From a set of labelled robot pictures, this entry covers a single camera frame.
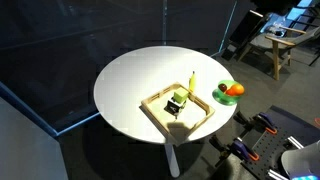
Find yellow toy banana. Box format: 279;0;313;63
188;70;197;94

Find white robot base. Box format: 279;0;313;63
280;139;320;180

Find green plastic bowl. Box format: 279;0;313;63
212;79;245;107

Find toy orange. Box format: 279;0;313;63
225;83;246;97

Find black white checkered cube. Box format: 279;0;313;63
163;96;188;118

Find light green cube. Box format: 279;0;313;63
172;87;190;104

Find wooden tray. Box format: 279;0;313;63
140;81;216;147

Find purple orange bar clamp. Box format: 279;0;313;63
233;111;278;136
209;134;260;168

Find black flat panel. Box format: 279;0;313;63
221;9;264;61

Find wooden armchair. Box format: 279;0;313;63
238;25;320;81

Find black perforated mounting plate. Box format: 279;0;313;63
239;105;320;180

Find aluminium extrusion bar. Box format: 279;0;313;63
287;135;305;150
267;168;289;180

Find white table pedestal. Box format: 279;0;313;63
164;142;181;179

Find blue floor rail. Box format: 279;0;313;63
0;81;101;138

